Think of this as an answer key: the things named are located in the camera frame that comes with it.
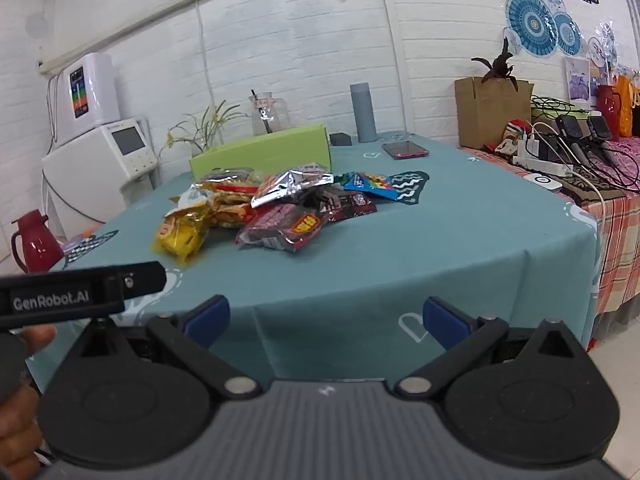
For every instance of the black rectangular box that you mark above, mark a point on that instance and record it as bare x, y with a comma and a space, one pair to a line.
341, 139

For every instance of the santa doll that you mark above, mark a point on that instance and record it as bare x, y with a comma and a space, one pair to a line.
515, 137

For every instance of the white appliance with screen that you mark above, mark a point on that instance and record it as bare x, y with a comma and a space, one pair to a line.
95, 170

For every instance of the smartphone with red case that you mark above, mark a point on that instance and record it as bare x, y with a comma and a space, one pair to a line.
405, 150

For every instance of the green cardboard box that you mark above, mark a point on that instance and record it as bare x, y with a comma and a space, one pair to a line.
260, 152

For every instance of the orange red snack packet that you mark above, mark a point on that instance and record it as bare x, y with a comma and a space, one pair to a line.
232, 210

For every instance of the yellow-flowered plant in glass vase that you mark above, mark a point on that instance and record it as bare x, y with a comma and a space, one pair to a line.
205, 127

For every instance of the small dark red snack packet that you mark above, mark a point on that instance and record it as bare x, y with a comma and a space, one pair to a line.
347, 205

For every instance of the grey-blue bottle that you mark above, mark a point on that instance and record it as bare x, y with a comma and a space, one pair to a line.
363, 112

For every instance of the orange bag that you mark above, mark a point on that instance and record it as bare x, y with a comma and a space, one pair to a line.
629, 107

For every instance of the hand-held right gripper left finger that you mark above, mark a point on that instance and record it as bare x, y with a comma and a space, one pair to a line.
207, 320

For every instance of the glass pitcher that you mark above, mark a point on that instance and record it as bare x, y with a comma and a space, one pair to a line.
274, 115

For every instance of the white blue paper fan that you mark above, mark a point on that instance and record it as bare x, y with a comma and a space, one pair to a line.
555, 1

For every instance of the orange silver snack packet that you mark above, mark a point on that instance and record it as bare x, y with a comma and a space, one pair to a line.
189, 197

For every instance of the yellow snack packet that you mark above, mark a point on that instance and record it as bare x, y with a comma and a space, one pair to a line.
182, 235

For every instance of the blue cookie packet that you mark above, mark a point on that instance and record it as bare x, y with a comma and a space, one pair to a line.
367, 184

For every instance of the plaid tablecloth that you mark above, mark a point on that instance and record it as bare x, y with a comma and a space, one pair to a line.
620, 240

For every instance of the black handheld device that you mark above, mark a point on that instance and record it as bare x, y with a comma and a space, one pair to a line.
599, 127
569, 127

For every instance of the large blue paper fan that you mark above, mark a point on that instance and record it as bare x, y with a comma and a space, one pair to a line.
531, 22

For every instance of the purple leafy plant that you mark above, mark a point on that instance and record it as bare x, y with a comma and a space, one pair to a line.
500, 67

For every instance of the wall picture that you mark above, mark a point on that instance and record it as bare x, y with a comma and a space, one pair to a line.
576, 80

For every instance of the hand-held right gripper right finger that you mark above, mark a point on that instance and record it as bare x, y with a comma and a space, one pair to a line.
445, 322

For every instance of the person's left hand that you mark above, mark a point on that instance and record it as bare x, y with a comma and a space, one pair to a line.
20, 435

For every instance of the white water purifier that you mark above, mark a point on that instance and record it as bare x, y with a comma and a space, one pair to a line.
90, 95

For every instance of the red silver foil snack packet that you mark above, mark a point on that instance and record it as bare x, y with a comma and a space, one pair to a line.
290, 182

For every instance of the white power strip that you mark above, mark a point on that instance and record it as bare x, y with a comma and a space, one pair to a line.
542, 165

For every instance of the large dark red snack packet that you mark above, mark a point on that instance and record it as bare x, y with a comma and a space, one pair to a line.
282, 227

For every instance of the black stick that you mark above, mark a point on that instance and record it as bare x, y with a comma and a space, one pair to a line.
260, 110

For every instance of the red thermos jug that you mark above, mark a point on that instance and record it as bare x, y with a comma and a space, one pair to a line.
35, 247

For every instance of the small blue paper fan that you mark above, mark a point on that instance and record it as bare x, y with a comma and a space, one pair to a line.
569, 35

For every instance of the brown cardboard box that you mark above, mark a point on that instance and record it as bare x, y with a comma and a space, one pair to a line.
487, 115

